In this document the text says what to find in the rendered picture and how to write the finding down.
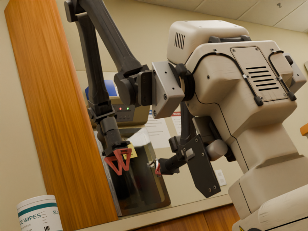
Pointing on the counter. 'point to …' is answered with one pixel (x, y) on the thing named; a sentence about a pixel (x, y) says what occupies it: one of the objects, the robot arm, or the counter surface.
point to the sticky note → (131, 151)
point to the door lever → (155, 165)
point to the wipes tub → (39, 214)
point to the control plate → (124, 112)
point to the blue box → (106, 88)
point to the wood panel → (58, 115)
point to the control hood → (143, 112)
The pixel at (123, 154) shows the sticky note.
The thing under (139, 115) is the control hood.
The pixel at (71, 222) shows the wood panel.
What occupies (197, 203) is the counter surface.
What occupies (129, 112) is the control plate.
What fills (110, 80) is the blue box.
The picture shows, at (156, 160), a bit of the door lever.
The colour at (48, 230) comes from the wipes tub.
